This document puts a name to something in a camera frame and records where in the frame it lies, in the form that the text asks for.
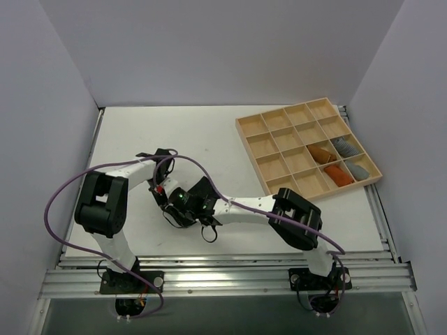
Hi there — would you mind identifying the thin black camera cable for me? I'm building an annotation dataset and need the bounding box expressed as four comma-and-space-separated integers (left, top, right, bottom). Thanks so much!
200, 225, 219, 244

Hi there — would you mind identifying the orange rolled cloth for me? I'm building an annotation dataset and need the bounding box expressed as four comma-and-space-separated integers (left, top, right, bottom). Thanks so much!
323, 164, 354, 187

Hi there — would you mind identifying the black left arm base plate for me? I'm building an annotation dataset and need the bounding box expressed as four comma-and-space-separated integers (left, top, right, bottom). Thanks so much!
99, 269, 165, 295

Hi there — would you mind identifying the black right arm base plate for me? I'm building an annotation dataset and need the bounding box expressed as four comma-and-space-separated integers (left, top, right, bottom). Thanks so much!
288, 267, 352, 292

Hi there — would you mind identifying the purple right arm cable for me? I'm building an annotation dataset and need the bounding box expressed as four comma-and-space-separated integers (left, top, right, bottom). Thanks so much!
152, 155, 352, 311

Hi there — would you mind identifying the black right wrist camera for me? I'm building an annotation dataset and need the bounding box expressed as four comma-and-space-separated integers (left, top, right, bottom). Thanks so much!
152, 177, 196, 209

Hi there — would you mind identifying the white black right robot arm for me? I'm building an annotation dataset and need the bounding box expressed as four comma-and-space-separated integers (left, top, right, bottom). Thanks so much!
156, 186, 335, 288

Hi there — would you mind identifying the grey striped rolled cloth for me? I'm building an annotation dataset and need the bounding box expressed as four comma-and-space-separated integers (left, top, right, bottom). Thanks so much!
331, 137, 360, 158

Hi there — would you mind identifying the wooden compartment tray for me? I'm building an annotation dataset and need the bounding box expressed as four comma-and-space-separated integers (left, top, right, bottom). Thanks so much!
235, 98, 383, 201

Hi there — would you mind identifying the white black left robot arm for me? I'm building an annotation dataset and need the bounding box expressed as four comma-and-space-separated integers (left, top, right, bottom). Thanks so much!
74, 149, 177, 292

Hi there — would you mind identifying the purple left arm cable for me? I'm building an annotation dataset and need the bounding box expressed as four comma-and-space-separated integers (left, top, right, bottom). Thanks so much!
44, 151, 179, 319

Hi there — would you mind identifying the brown rolled cloth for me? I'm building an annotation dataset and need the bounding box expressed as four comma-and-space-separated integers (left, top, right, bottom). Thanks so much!
307, 144, 337, 165

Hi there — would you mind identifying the aluminium rail frame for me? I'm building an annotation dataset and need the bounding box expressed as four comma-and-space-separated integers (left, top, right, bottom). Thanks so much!
36, 104, 429, 335

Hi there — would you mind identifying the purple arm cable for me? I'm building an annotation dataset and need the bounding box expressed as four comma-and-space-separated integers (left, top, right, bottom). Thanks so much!
44, 151, 179, 319
152, 155, 352, 311

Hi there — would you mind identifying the black pinstriped underwear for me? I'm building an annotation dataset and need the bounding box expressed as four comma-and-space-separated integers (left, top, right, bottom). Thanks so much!
188, 176, 219, 209

